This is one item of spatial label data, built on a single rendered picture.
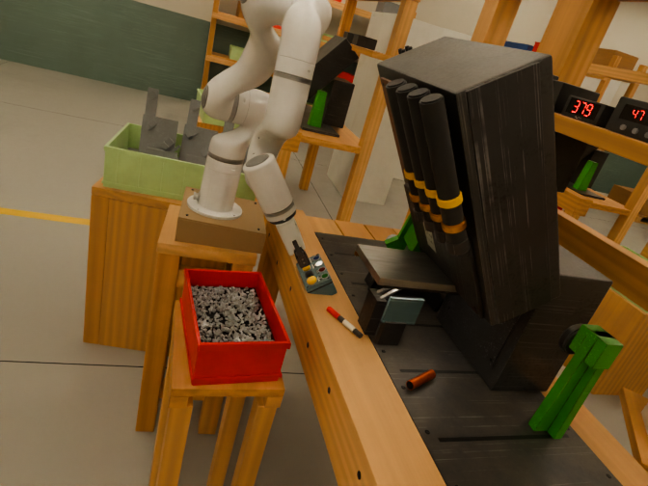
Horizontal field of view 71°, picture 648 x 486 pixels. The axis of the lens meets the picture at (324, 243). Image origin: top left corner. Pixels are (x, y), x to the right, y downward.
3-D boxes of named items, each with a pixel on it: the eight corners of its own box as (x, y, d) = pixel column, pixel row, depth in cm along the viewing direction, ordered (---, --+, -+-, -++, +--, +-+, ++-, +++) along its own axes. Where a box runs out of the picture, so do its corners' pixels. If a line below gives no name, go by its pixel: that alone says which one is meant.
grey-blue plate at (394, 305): (374, 344, 117) (391, 299, 111) (371, 339, 119) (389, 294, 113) (407, 345, 120) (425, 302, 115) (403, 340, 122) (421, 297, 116)
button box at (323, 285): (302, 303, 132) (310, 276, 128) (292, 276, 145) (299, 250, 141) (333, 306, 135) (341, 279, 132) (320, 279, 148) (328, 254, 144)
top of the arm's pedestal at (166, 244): (155, 253, 146) (157, 242, 144) (168, 213, 174) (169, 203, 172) (255, 267, 155) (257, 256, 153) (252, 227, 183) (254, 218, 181)
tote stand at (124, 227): (82, 342, 214) (91, 186, 182) (117, 284, 261) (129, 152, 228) (227, 364, 227) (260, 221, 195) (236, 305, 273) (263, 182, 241)
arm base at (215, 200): (186, 214, 148) (197, 160, 141) (186, 192, 164) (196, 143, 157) (244, 224, 155) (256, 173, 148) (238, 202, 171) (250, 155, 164)
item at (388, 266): (375, 289, 101) (380, 278, 100) (353, 254, 115) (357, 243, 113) (515, 302, 114) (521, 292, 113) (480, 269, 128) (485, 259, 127)
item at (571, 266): (489, 391, 112) (553, 274, 98) (433, 316, 138) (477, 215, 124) (547, 391, 118) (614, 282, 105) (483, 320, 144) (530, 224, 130)
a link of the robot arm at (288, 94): (259, 67, 114) (236, 184, 123) (282, 71, 101) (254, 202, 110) (292, 76, 118) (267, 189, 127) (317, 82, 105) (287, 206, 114)
